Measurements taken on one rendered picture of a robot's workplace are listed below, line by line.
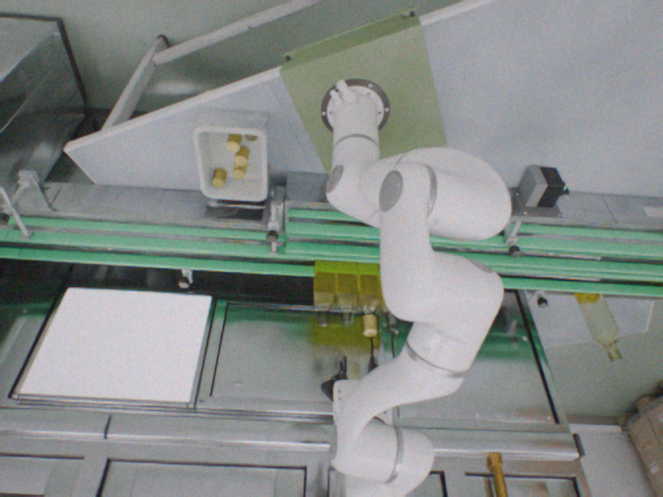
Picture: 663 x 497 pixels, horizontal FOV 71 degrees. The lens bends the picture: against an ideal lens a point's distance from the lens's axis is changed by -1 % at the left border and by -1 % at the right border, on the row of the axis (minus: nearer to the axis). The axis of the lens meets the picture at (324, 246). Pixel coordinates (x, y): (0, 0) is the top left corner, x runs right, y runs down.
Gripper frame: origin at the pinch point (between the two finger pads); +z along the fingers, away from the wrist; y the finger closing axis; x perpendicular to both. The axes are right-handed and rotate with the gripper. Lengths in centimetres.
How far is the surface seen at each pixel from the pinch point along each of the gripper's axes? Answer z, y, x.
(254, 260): 46, -25, -4
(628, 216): 47, 77, 17
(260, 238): 45, -24, 4
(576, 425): 229, 249, -264
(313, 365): 24.2, -7.4, -21.7
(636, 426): 210, 286, -242
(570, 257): 43, 62, 5
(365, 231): 37.7, 3.5, 11.3
